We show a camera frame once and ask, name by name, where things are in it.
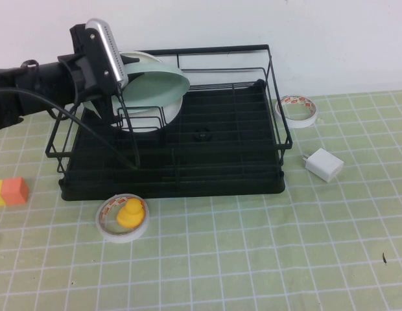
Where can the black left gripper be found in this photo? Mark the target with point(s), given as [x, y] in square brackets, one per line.
[74, 68]

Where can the light green plate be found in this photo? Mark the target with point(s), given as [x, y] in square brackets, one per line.
[155, 87]

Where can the white plate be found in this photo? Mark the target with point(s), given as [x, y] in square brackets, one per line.
[172, 113]

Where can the yellow rubber duck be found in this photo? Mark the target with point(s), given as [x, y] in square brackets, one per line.
[129, 217]

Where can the orange block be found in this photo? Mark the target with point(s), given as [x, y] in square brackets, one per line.
[15, 191]

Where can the white tape roll red print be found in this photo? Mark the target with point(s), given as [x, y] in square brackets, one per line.
[123, 238]
[296, 124]

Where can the green checked tablecloth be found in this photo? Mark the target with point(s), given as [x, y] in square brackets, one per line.
[220, 259]

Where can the white USB charger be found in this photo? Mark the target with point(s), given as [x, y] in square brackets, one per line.
[324, 163]

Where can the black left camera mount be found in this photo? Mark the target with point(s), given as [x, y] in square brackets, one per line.
[97, 64]

